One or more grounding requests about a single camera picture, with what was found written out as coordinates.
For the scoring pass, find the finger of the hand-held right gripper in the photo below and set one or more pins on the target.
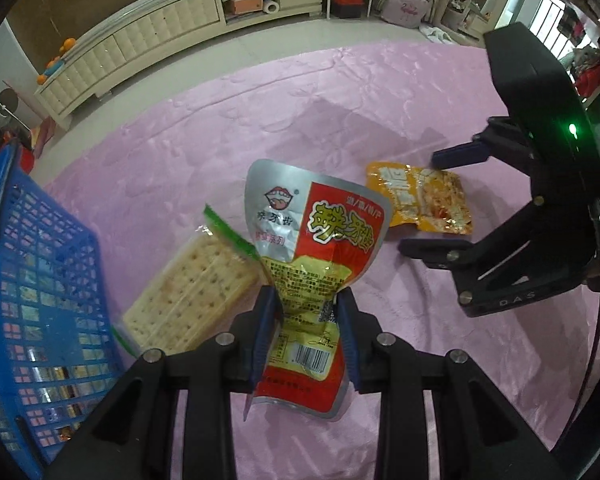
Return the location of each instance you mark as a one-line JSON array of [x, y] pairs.
[[455, 155], [445, 255]]

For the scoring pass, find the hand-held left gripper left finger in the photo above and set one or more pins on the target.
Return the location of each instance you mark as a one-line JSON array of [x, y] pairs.
[[265, 330]]

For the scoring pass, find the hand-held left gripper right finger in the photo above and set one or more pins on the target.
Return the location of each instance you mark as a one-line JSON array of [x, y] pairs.
[[347, 340]]

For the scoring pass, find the orange snack packet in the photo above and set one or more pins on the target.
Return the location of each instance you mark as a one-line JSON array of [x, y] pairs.
[[430, 200]]

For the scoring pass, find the large red silver snack packet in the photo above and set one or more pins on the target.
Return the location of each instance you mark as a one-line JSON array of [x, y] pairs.
[[330, 240]]

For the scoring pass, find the blue plastic basket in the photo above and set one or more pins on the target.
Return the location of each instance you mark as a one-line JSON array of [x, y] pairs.
[[45, 310]]

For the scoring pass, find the green-edged cracker packet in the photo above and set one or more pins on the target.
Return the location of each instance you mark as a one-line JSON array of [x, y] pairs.
[[190, 290]]

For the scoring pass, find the red cloth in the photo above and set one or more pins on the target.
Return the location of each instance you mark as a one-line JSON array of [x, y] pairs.
[[597, 77]]

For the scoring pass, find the white slippers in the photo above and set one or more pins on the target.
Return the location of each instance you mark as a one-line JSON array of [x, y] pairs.
[[436, 34]]

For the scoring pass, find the pink tablecloth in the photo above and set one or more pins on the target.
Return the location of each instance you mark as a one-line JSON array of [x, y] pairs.
[[330, 110]]

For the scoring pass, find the pink bag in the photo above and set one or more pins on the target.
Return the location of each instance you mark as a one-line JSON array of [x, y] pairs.
[[405, 5]]

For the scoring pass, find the white paper roll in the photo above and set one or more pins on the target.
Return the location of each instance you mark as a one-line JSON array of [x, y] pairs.
[[272, 6]]

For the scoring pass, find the orange box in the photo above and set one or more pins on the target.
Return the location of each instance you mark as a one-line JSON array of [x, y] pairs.
[[246, 5]]

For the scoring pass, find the cream tufted cabinet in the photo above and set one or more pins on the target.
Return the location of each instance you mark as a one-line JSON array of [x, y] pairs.
[[155, 35]]

